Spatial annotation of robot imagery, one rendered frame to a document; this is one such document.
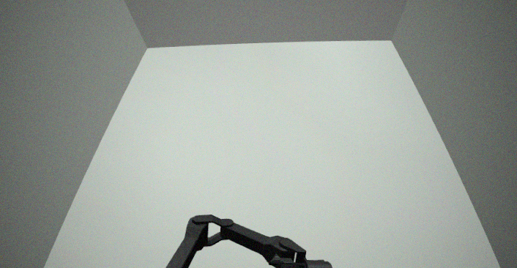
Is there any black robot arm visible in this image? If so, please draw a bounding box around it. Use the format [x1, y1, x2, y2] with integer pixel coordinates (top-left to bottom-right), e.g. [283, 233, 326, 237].
[166, 215, 332, 268]

